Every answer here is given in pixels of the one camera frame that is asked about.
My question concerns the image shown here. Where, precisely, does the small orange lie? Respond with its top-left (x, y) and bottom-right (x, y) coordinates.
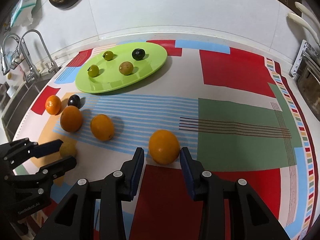
top-left (90, 114), bottom-right (114, 141)

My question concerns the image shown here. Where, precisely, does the teal white paper pack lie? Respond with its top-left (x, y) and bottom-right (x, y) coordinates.
top-left (10, 0), bottom-right (37, 28)

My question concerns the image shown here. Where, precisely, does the colourful patterned tablecloth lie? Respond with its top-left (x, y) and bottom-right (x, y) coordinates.
top-left (15, 40), bottom-right (319, 239)

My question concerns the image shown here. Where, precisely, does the stainless steel sink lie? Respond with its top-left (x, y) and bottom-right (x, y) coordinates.
top-left (1, 79), bottom-right (49, 141)

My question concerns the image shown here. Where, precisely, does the dish rack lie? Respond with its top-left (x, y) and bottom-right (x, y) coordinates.
top-left (290, 40), bottom-right (320, 120)

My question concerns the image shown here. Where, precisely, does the cream handled pan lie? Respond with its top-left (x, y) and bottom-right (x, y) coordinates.
top-left (287, 2), bottom-right (319, 46)

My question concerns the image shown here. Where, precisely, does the green plate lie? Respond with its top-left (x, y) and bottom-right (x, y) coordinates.
top-left (75, 42), bottom-right (168, 94)

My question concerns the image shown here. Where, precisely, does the large orange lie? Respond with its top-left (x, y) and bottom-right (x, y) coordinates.
top-left (45, 95), bottom-right (62, 115)

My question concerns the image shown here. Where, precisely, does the dark purple plum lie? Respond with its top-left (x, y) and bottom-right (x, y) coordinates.
top-left (67, 94), bottom-right (81, 109)
top-left (132, 48), bottom-right (146, 61)

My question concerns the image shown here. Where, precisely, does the small orange tangerine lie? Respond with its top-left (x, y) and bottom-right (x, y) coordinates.
top-left (149, 129), bottom-right (180, 165)

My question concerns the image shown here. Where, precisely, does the yellow-brown round fruit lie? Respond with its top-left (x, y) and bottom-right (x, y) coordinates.
top-left (119, 61), bottom-right (134, 75)

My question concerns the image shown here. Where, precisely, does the chrome kitchen faucet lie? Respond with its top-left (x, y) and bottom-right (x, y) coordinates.
top-left (17, 29), bottom-right (60, 82)

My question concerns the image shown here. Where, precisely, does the yellowish round fruit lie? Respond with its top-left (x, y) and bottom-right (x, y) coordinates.
top-left (59, 142), bottom-right (77, 158)

